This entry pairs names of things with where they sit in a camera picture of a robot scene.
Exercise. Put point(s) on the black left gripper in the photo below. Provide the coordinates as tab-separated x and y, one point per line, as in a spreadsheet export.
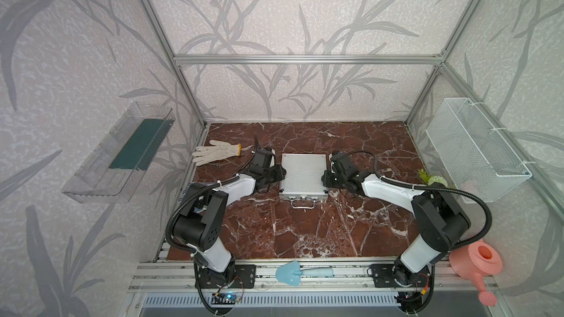
280	173

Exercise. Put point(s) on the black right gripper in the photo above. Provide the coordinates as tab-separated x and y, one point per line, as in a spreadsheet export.
324	179

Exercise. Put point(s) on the silver aluminium poker case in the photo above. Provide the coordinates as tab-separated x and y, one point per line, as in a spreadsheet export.
302	186

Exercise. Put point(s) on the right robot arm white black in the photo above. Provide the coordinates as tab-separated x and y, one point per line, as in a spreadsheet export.
440	218

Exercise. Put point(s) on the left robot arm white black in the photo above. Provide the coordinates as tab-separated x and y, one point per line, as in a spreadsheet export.
195	226

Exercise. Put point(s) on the white work glove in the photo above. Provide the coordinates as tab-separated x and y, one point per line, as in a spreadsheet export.
216	151

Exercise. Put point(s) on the artificial flower pot plant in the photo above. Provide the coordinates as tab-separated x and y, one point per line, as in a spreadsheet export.
430	180

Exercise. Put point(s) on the left green circuit board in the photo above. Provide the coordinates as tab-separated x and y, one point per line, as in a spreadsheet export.
229	298

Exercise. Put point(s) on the pink watering can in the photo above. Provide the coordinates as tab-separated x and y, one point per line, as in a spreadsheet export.
474	262

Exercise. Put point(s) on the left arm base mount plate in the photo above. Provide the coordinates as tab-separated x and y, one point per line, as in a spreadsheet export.
239	276

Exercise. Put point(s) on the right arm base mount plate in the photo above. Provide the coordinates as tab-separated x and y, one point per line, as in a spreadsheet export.
399	277

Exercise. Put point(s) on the white wire mesh basket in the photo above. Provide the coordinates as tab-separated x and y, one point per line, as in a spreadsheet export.
476	156

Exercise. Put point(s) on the right circuit board with wires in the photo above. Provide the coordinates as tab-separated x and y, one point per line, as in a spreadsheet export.
414	302

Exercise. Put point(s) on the clear plastic wall shelf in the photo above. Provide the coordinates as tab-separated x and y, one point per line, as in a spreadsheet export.
114	170

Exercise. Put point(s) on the aluminium frame front rail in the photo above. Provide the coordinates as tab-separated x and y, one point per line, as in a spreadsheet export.
350	274

